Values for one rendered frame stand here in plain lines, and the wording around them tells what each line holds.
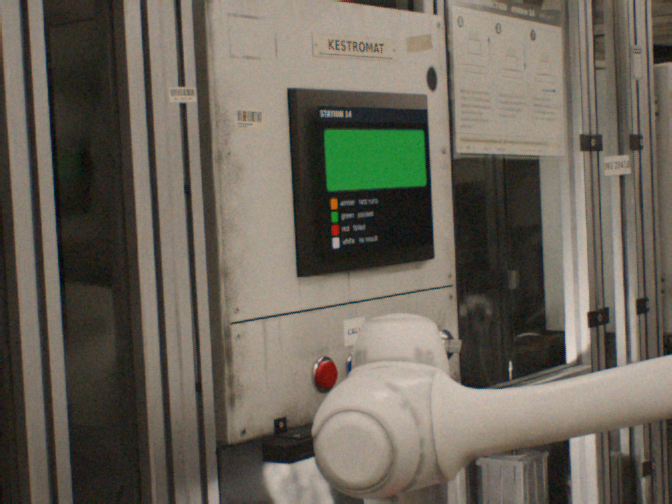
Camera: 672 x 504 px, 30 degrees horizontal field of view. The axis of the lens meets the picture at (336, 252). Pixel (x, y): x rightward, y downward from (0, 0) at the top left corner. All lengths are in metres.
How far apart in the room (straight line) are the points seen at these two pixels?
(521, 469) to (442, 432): 0.99
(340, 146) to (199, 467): 0.38
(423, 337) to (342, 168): 0.21
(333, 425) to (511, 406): 0.16
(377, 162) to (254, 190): 0.19
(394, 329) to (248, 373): 0.15
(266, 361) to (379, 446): 0.25
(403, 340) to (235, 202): 0.22
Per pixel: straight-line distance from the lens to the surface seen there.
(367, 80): 1.45
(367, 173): 1.40
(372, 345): 1.28
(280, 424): 1.32
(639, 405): 1.21
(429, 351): 1.28
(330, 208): 1.35
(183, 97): 1.23
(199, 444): 1.26
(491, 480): 2.15
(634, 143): 2.08
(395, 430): 1.10
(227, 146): 1.26
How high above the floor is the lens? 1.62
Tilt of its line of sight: 3 degrees down
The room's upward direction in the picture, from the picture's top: 3 degrees counter-clockwise
